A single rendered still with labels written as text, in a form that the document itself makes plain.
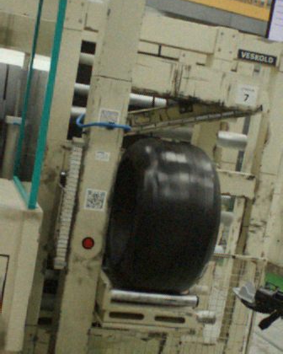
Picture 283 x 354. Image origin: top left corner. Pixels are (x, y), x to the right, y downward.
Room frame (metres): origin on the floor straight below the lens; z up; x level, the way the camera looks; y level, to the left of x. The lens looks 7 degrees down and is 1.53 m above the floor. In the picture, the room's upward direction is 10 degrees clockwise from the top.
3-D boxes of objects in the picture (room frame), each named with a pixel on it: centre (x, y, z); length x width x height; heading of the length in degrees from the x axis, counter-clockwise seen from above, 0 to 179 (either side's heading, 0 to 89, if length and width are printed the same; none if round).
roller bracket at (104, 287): (2.42, 0.04, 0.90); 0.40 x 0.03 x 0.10; 15
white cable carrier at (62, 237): (2.33, 0.19, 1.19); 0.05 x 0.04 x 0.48; 15
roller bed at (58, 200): (2.78, 0.18, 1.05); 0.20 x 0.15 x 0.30; 105
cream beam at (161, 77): (2.78, -0.17, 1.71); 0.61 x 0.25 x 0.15; 105
